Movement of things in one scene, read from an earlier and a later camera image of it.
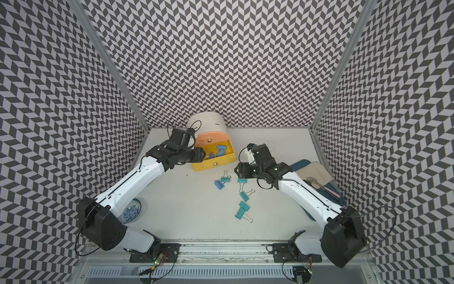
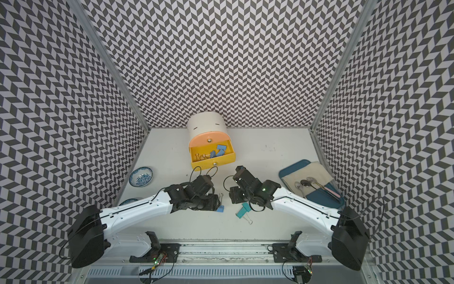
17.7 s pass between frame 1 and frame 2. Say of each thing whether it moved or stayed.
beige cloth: stayed
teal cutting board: stayed
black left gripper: moved
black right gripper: moved
